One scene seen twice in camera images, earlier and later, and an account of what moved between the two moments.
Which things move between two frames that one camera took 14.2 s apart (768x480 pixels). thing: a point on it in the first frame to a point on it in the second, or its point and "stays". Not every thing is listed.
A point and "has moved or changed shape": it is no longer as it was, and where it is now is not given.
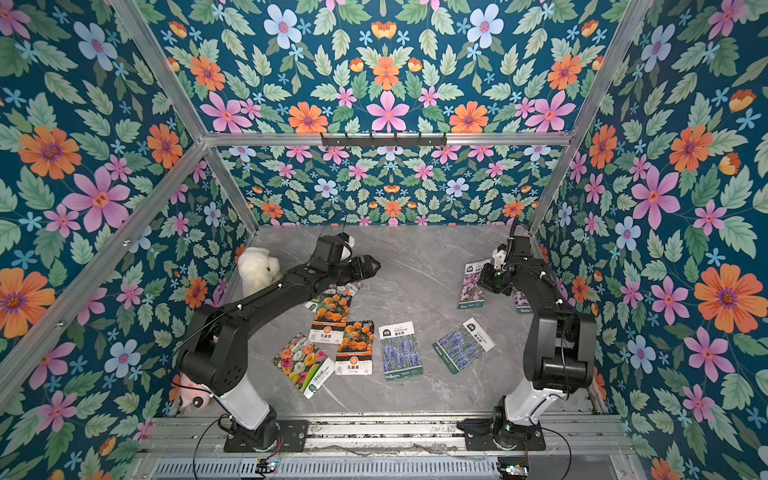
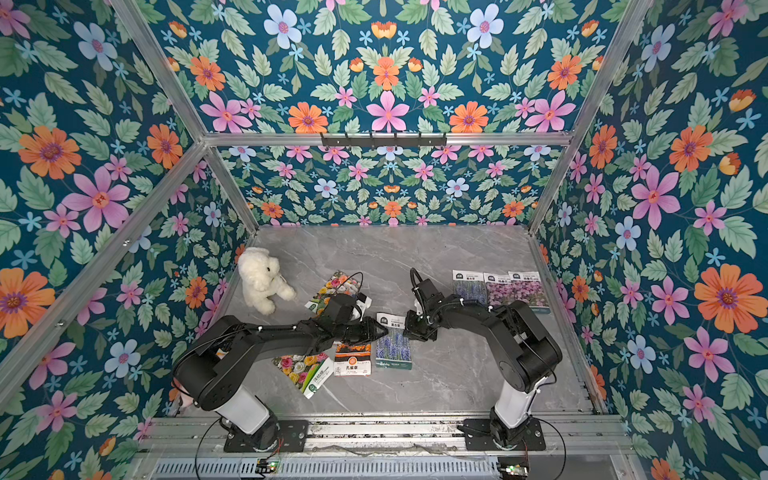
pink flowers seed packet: (472, 294) has moved or changed shape
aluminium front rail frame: (381, 437) stays
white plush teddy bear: (256, 269) stays
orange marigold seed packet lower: (354, 355) stays
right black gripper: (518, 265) to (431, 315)
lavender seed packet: (463, 345) to (470, 285)
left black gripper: (359, 273) to (369, 328)
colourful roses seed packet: (304, 364) stays
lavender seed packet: (401, 357) has moved or changed shape
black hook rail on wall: (384, 139) stays
